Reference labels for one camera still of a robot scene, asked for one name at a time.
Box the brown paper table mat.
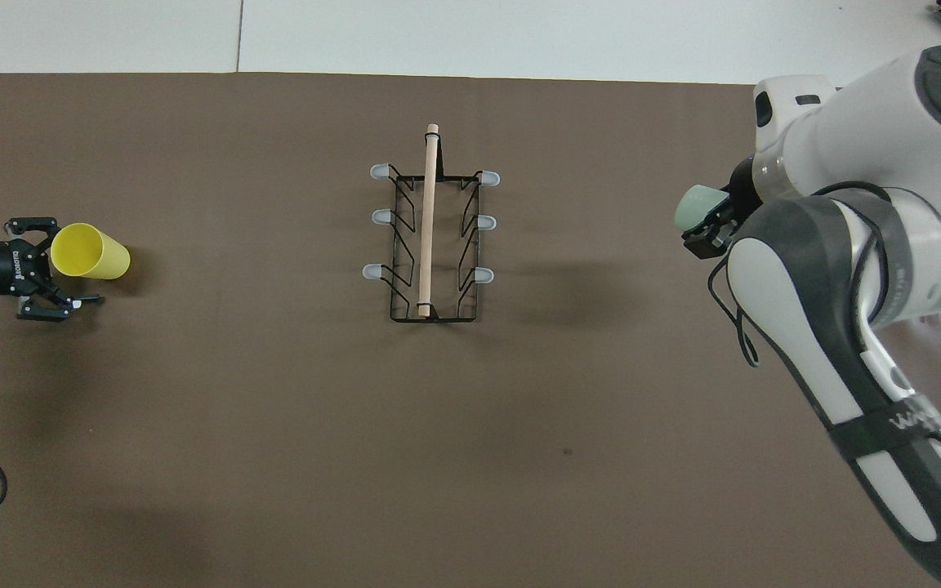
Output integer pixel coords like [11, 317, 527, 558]
[0, 72, 941, 588]

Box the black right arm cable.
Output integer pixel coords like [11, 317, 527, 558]
[707, 181, 896, 368]

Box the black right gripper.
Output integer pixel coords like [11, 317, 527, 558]
[681, 155, 765, 261]

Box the yellow plastic cup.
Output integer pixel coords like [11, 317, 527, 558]
[50, 223, 132, 281]

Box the black wire cup rack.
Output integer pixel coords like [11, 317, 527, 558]
[362, 123, 502, 324]

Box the light green plastic cup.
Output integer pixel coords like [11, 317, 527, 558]
[674, 185, 733, 232]

